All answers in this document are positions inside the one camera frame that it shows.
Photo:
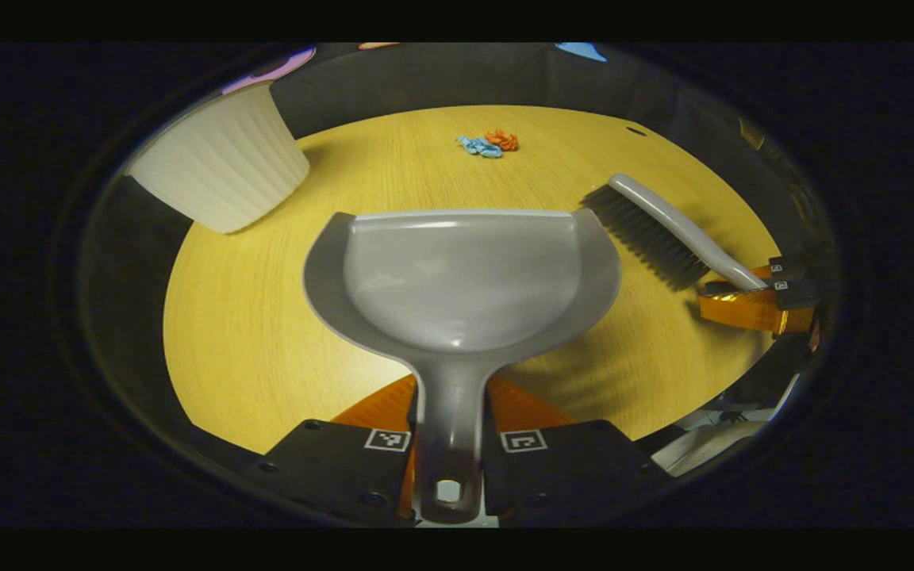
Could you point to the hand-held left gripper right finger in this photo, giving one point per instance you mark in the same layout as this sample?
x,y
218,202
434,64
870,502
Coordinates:
x,y
568,468

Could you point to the wooden desktop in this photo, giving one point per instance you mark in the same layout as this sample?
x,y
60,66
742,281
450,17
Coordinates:
x,y
266,317

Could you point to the small grey broom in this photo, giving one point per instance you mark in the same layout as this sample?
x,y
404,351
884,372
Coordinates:
x,y
663,234

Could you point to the blue paper scrap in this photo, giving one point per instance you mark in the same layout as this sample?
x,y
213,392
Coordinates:
x,y
479,147

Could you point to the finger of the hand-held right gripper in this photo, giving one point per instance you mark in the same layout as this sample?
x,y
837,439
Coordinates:
x,y
750,309
786,266

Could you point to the grey dustpan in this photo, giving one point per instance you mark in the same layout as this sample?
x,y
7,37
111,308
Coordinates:
x,y
465,277

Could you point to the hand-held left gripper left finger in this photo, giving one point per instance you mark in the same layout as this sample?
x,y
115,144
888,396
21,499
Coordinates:
x,y
330,468

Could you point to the orange paper scrap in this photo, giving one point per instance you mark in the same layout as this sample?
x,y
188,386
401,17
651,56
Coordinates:
x,y
502,140

